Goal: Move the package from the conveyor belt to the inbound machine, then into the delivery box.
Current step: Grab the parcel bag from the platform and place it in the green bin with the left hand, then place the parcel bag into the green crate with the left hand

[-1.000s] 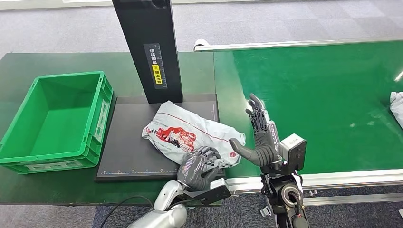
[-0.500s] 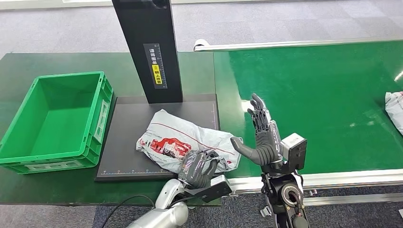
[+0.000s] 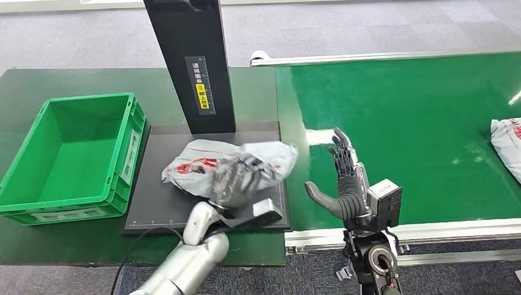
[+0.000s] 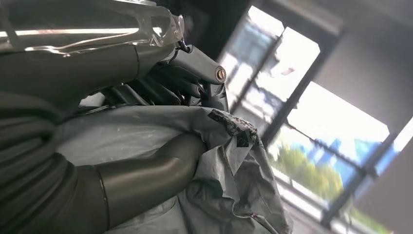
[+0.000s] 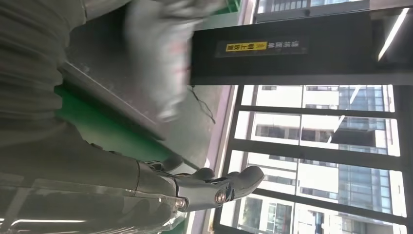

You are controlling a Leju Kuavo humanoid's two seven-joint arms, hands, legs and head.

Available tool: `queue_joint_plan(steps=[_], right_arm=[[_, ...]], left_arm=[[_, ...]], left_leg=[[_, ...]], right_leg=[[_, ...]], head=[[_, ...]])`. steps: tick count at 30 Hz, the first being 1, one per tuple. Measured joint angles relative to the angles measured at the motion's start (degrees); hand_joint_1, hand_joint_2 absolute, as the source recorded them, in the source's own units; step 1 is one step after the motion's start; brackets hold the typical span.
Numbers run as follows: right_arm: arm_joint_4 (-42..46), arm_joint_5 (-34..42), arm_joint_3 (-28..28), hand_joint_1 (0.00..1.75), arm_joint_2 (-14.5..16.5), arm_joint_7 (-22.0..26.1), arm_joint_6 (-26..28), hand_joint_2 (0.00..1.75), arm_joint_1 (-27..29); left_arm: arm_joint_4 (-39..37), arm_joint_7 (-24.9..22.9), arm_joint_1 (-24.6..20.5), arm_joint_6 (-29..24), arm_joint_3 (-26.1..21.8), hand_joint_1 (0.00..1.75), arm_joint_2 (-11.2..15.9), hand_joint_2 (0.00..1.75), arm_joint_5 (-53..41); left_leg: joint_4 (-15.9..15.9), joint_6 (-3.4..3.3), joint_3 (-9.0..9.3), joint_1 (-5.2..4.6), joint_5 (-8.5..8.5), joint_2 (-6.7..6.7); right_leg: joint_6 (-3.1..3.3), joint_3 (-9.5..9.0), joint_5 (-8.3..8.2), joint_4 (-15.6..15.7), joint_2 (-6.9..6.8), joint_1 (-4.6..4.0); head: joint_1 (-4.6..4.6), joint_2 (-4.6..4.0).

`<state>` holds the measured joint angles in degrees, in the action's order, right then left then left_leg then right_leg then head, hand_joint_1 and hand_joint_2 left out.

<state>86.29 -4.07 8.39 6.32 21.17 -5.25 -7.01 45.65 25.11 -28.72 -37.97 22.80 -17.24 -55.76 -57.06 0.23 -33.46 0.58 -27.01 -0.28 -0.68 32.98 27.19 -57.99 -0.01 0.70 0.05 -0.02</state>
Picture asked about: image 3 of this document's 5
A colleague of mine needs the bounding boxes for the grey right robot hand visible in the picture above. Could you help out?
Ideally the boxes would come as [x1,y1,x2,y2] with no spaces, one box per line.
[304,127,373,222]

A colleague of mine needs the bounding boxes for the ruler label with yellow sticker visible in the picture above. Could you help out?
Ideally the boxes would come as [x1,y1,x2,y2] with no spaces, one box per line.
[184,55,216,116]

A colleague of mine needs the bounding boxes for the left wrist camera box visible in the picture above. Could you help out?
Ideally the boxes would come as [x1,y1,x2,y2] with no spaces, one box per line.
[221,198,284,230]

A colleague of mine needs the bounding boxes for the silver conveyor frame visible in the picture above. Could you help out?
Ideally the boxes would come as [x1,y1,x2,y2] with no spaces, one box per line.
[249,49,521,267]

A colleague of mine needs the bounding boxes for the green plastic crate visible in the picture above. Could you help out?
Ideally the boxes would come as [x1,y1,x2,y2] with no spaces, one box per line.
[0,92,147,226]

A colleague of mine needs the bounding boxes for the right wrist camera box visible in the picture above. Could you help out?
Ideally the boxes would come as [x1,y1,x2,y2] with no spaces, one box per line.
[367,179,403,229]

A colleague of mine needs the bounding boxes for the black scanner base plate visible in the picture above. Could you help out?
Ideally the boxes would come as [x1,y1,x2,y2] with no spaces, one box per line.
[122,120,291,237]

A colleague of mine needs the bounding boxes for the grey poly mailer package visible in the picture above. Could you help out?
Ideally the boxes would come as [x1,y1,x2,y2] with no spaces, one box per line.
[161,139,299,199]
[490,118,521,184]

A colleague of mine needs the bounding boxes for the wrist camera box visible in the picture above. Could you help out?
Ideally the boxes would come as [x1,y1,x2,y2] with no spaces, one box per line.
[367,179,403,229]
[221,198,284,230]

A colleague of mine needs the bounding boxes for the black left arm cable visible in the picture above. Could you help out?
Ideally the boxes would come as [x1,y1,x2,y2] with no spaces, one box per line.
[109,226,185,295]

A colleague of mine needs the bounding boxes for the green conveyor belt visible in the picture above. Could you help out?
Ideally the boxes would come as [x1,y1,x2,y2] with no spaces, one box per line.
[276,52,521,230]

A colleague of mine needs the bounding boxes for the dark green table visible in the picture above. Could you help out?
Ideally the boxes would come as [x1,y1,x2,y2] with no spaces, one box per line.
[0,67,287,267]

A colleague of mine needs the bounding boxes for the black scanner column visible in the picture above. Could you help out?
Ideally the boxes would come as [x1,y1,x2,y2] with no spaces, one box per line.
[143,0,237,135]

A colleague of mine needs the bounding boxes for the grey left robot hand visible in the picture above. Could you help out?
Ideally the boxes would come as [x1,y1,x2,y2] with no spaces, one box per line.
[210,154,265,208]

